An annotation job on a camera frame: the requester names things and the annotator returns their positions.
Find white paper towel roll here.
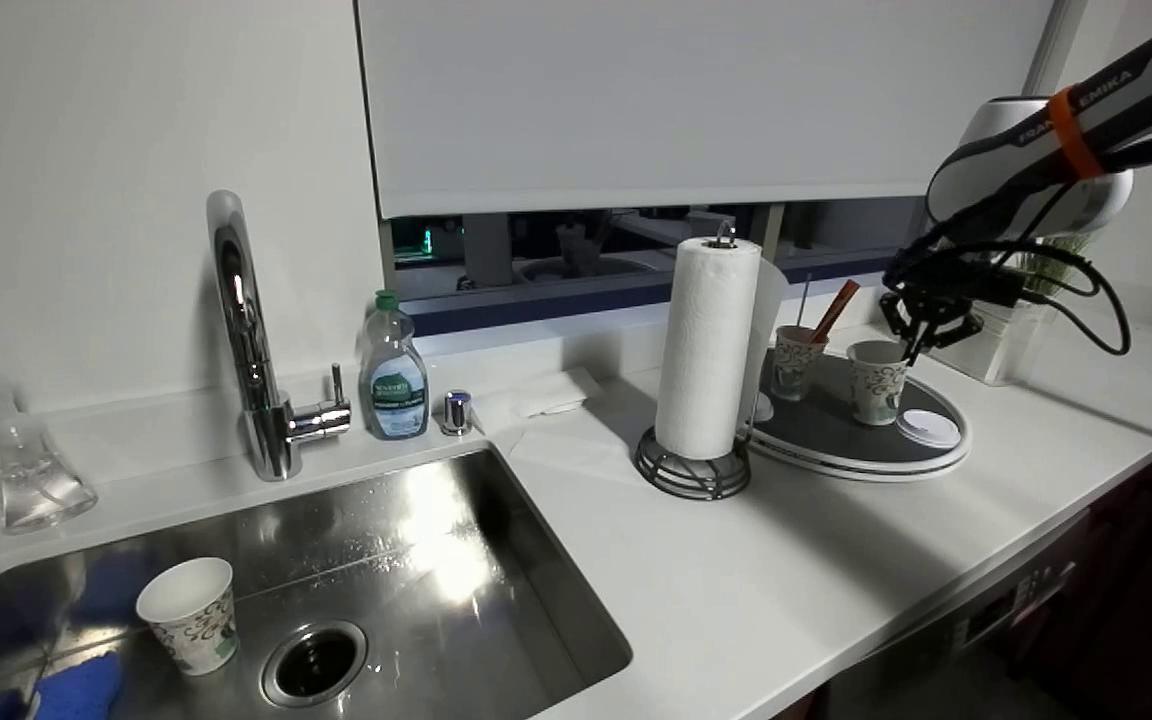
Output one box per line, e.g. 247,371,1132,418
654,235,770,461

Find white roller blind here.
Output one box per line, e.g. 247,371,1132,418
359,0,1051,217

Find round dark tray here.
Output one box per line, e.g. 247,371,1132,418
749,355,969,480

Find chrome kitchen faucet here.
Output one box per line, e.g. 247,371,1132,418
207,189,352,480

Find white cup lid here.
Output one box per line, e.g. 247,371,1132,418
900,408,962,446

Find black wire towel holder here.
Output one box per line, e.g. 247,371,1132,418
633,433,752,499

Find dish soap bottle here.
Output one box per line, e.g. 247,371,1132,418
359,287,427,441

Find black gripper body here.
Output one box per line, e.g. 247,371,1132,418
881,246,1004,350

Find blue sponge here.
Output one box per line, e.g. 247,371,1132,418
31,656,125,720

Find patterned coffee cup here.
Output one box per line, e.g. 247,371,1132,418
766,324,825,401
849,339,906,429

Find small metal sink knob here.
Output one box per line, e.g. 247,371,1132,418
435,386,470,435

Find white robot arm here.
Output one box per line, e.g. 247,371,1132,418
881,38,1152,360

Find stainless steel sink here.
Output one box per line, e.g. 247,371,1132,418
0,446,633,720

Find white planter with grass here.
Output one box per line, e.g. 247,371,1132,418
905,258,1061,378

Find paper cup in sink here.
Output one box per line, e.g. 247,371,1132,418
134,556,234,675

